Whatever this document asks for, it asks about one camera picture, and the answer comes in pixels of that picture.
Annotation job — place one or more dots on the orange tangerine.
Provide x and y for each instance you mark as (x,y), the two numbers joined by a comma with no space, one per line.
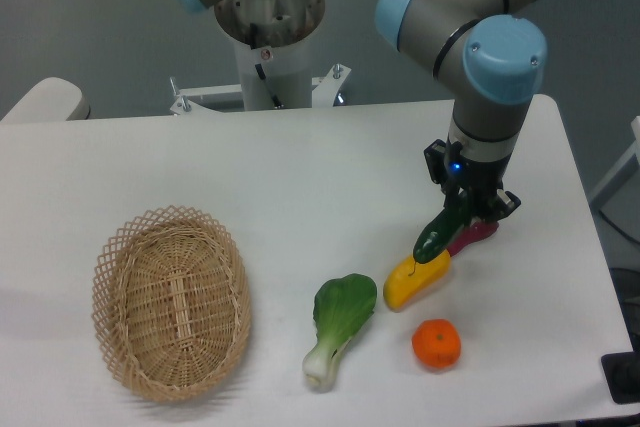
(437,344)

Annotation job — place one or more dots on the green bok choy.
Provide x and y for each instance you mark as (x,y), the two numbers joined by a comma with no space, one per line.
(342,306)

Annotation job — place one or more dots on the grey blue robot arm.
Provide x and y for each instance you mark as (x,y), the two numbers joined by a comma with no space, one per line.
(488,58)

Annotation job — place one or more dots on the green cucumber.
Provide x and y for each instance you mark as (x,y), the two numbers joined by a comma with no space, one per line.
(438,233)

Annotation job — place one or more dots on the white furniture at right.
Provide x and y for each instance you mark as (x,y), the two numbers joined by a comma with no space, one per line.
(621,171)

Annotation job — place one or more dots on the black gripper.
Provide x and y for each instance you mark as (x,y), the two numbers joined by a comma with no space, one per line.
(457,174)

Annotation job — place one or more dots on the woven wicker basket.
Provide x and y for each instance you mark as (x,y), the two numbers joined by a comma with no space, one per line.
(171,304)

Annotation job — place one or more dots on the white chair armrest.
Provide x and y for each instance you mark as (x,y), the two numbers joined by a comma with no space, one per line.
(51,100)

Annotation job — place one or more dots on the purple sweet potato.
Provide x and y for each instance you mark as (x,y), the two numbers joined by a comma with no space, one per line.
(476,232)

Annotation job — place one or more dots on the black device at table edge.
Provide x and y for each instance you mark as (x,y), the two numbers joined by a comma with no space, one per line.
(622,376)

